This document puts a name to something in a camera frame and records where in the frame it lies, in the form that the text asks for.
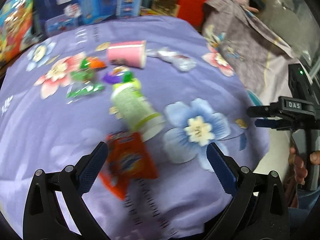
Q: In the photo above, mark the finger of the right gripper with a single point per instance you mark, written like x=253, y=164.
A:
x=269, y=111
x=280, y=124

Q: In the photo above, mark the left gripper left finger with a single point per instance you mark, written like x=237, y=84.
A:
x=89, y=166

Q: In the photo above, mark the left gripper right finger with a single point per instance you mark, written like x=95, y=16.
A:
x=223, y=168

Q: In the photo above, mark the teal plastic trash bin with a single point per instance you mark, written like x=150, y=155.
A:
x=255, y=100

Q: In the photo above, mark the person right hand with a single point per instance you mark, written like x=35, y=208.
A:
x=299, y=166

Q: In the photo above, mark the red orange snack packet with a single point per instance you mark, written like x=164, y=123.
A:
x=127, y=159

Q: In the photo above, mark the grey cartoon print garment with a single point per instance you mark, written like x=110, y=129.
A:
x=239, y=43

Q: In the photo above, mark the white green supplement bottle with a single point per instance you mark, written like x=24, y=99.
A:
x=134, y=108

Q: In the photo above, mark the clear plastic wrapper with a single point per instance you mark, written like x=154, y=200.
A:
x=181, y=62

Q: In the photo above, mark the green candy wrapper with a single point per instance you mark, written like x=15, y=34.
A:
x=84, y=83

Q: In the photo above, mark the purple green wrapper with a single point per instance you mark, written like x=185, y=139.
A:
x=119, y=74

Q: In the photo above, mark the orange green snack wrapper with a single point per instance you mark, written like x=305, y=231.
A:
x=92, y=63

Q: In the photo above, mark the pink paper cup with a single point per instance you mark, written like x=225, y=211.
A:
x=130, y=54

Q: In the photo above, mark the colourful toy box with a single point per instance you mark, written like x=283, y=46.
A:
x=16, y=28

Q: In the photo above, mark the blue toy box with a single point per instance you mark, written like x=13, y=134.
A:
x=52, y=17

